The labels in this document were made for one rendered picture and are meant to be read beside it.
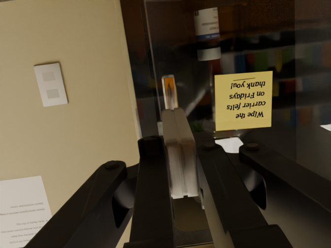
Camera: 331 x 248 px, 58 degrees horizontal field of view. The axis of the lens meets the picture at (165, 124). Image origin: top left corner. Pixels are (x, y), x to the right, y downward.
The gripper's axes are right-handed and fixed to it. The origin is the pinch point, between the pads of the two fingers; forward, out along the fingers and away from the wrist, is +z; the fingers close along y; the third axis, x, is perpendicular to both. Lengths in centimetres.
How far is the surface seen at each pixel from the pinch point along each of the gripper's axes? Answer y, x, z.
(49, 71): -30, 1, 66
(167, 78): 0.2, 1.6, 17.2
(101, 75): -17, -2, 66
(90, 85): -20, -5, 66
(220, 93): 7.1, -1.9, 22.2
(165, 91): -0.2, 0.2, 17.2
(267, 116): 13.2, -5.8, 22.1
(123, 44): -4.8, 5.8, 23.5
